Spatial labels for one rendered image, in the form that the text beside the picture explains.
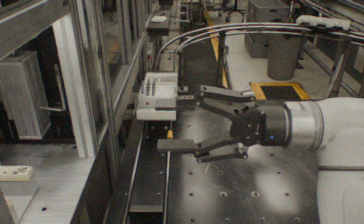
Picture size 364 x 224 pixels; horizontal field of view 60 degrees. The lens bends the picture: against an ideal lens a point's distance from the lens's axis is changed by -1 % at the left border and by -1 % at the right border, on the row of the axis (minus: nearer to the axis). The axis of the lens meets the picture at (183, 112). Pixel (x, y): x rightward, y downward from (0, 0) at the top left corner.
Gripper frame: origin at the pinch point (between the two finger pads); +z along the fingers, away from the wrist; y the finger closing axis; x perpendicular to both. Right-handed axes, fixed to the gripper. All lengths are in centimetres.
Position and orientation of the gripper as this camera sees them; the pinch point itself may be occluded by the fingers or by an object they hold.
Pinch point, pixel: (170, 125)
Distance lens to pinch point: 58.0
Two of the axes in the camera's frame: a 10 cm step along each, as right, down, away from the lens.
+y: 0.0, -8.7, -4.9
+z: -10.0, 0.0, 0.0
